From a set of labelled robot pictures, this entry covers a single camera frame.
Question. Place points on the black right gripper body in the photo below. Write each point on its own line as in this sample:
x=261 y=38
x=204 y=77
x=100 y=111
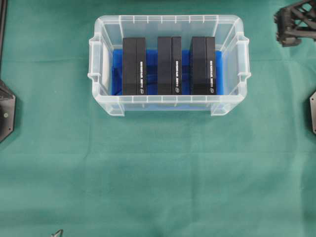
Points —
x=294 y=22

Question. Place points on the black box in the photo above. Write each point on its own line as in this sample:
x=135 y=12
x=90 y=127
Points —
x=134 y=66
x=169 y=66
x=203 y=66

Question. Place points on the blue cloth liner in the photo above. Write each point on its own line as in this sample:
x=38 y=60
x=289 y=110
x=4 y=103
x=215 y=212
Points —
x=152 y=72

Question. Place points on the clear plastic storage bin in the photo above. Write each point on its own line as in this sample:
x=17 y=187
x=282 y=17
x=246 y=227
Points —
x=109 y=31

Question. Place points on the small black tip bottom edge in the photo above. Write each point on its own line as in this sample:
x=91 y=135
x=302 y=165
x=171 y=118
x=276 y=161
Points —
x=59 y=233

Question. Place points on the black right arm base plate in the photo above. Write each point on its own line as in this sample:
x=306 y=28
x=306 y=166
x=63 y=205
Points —
x=313 y=111

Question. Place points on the black frame bar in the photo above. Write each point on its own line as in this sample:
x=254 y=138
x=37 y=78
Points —
x=3 y=8

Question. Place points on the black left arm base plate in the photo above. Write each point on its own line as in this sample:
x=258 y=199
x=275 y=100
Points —
x=7 y=111

